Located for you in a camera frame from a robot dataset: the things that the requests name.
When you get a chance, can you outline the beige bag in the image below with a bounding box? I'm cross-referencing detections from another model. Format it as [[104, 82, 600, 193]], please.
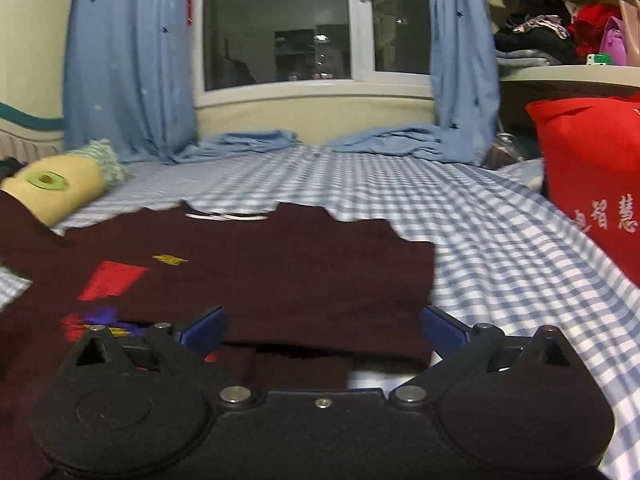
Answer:
[[619, 0, 640, 66]]

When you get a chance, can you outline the blue white checkered bed sheet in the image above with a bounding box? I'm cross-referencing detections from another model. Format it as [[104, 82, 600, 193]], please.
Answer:
[[0, 139, 640, 480]]

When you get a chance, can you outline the yellow plush pillow green fringe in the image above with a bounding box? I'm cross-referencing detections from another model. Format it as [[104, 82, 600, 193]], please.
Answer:
[[0, 139, 133, 228]]

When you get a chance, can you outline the dark shiny bag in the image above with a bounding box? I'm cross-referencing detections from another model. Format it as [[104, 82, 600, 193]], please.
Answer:
[[481, 132, 528, 171]]

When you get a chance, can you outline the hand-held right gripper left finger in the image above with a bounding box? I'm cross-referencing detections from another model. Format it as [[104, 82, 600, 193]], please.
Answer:
[[60, 306, 251, 406]]

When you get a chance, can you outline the pile of dark folded clothes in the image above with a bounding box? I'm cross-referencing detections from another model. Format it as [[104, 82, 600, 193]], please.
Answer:
[[492, 11, 578, 67]]

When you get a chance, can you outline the red clothing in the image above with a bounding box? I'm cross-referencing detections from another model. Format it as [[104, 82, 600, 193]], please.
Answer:
[[567, 2, 623, 59]]

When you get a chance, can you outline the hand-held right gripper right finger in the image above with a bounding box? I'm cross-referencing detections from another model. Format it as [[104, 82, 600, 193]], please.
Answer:
[[390, 305, 576, 405]]

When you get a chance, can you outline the striped headboard with teal trim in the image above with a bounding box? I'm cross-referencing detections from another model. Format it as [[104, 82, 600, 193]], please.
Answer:
[[0, 101, 67, 162]]

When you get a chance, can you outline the blue curtain with dark stars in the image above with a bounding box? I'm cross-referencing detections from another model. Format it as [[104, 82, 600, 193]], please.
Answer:
[[330, 0, 501, 167], [62, 0, 201, 165]]

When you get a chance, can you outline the pink handbag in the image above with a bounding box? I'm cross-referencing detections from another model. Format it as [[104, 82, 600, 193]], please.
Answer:
[[599, 15, 629, 66]]

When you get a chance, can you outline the red fabric bag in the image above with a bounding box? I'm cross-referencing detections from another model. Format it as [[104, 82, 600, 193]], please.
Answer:
[[525, 92, 640, 288]]

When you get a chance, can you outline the maroon t-shirt with colourful print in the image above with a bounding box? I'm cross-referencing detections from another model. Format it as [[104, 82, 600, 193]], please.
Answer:
[[0, 191, 437, 480]]

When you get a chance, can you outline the white framed window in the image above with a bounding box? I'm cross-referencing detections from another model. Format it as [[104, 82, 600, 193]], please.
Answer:
[[192, 0, 436, 108]]

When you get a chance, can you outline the white wall shelf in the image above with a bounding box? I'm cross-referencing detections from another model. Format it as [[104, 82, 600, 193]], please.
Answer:
[[482, 0, 640, 83]]

